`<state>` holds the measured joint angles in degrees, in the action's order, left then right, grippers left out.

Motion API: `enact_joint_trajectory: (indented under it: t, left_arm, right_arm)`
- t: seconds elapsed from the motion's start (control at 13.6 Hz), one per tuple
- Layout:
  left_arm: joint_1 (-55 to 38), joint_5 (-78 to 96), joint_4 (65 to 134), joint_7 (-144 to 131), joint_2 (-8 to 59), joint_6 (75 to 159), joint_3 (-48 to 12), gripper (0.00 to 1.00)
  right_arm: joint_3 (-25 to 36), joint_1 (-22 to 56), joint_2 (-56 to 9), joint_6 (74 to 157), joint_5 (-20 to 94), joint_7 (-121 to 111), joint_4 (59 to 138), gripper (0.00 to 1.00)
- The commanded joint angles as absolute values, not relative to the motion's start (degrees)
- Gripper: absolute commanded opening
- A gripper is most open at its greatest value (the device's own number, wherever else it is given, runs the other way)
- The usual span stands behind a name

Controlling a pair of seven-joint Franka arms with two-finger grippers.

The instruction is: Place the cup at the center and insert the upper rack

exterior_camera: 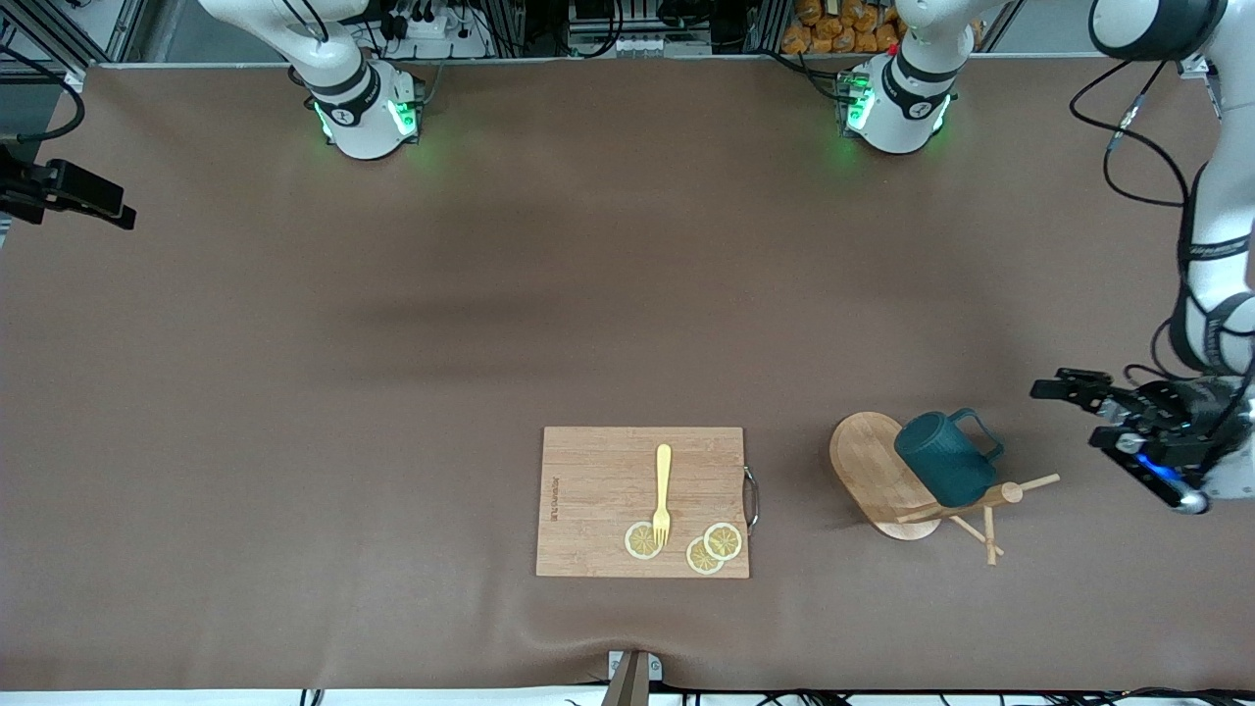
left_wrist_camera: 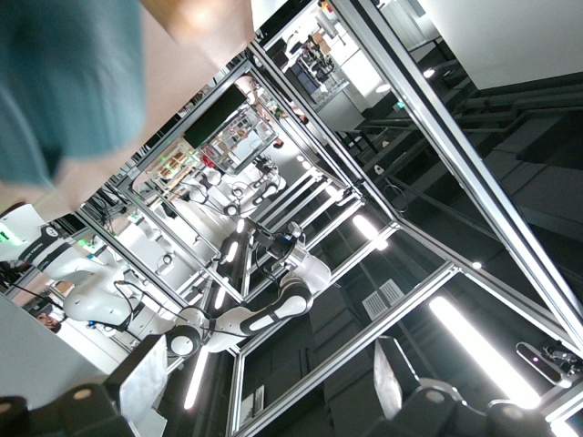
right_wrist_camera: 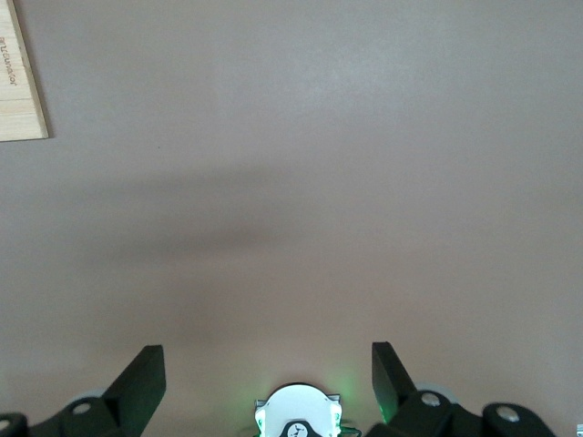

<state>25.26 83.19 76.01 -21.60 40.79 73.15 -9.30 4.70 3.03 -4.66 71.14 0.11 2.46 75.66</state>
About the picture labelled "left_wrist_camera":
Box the black bar-shaped camera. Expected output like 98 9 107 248
516 341 576 389

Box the long white ceiling light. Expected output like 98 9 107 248
429 295 542 410

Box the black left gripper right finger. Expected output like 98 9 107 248
359 337 552 437

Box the dark monitor screen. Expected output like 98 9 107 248
183 85 251 149

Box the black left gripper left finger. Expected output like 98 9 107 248
0 335 169 437

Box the aluminium profile frame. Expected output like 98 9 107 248
77 0 583 437

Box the narrow white ceiling light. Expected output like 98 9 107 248
183 348 209 411

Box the dark teal mug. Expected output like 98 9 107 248
0 0 148 188

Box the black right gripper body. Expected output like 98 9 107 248
257 229 297 259

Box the short white ceiling light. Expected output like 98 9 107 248
351 213 389 251

